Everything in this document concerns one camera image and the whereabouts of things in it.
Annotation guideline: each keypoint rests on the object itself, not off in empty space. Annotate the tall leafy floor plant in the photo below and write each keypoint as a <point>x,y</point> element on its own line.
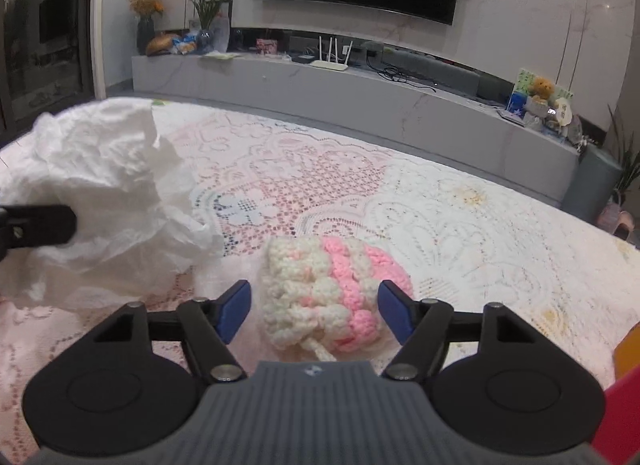
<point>624,148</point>

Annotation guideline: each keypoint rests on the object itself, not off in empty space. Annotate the white wifi router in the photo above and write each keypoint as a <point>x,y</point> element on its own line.
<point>329,58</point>

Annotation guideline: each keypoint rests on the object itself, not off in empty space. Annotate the pink small stool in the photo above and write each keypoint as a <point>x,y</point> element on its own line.
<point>616,221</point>

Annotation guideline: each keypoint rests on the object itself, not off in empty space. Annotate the grey marble tv cabinet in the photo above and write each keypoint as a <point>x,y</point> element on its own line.
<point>426,122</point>

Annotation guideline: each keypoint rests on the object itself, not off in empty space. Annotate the white paper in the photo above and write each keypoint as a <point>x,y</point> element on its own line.
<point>131,193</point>

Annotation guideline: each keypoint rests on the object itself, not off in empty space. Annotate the pink white crochet item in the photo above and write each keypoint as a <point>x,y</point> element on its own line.
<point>320,294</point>

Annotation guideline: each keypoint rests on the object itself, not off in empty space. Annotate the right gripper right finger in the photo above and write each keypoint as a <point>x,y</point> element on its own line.
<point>421,329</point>

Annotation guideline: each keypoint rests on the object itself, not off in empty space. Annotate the dark vase yellow flowers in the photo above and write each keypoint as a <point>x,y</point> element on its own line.
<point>145,10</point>

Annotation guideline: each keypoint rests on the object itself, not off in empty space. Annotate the pink box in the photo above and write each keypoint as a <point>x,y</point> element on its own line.
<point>618,437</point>

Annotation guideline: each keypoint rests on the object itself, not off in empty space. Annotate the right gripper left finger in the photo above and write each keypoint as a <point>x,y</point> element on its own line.
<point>209,326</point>

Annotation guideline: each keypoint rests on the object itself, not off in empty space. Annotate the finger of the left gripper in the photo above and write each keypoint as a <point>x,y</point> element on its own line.
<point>29,226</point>

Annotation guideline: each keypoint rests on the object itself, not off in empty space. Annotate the lace patterned tablecloth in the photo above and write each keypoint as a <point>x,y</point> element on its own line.
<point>460,238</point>

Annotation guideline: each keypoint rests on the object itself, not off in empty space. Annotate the green potted plant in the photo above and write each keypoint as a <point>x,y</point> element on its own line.
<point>207,11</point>

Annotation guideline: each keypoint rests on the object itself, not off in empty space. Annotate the orange box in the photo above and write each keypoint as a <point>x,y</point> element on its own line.
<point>626,356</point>

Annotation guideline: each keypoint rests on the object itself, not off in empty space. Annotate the grey round trash bin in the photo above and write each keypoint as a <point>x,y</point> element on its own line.
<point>592,185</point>

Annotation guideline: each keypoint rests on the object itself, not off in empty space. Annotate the teddy bear plush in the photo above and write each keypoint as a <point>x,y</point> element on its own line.
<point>541,89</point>

